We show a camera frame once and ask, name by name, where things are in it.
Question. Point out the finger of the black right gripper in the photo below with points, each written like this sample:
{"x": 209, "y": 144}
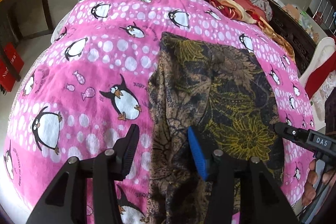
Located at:
{"x": 293, "y": 134}

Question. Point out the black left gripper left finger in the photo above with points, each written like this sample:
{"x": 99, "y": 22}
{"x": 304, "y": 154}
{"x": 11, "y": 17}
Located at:
{"x": 79, "y": 182}

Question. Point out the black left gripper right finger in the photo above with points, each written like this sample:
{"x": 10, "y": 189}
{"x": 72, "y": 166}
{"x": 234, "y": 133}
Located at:
{"x": 261, "y": 199}

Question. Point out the dark floral patterned garment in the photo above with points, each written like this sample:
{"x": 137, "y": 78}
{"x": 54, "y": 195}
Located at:
{"x": 224, "y": 93}

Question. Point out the red cloth on chair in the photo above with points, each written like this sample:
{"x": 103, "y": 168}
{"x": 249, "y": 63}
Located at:
{"x": 317, "y": 77}

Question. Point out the white lace-covered chair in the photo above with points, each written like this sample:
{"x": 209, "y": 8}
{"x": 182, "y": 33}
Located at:
{"x": 324, "y": 49}

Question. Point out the dark wooden nightstand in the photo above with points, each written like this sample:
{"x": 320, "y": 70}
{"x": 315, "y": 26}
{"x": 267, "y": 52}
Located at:
{"x": 284, "y": 25}

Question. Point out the pink penguin quilt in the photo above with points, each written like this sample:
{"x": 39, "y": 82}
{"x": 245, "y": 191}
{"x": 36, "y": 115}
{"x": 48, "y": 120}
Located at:
{"x": 91, "y": 84}

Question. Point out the metal stair railing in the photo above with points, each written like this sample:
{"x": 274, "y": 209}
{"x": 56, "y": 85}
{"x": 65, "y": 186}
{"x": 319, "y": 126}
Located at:
{"x": 325, "y": 16}

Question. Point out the small red heart pillow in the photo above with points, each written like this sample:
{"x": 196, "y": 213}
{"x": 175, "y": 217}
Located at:
{"x": 252, "y": 9}

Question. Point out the red gift bag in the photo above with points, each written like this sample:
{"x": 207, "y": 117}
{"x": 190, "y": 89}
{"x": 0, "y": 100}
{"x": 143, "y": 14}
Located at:
{"x": 11, "y": 66}

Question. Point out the red and gold blanket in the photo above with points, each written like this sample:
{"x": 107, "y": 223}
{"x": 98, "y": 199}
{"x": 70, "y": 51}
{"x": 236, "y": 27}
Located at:
{"x": 235, "y": 11}

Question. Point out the dark wooden side table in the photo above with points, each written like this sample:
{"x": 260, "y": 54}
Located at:
{"x": 23, "y": 20}

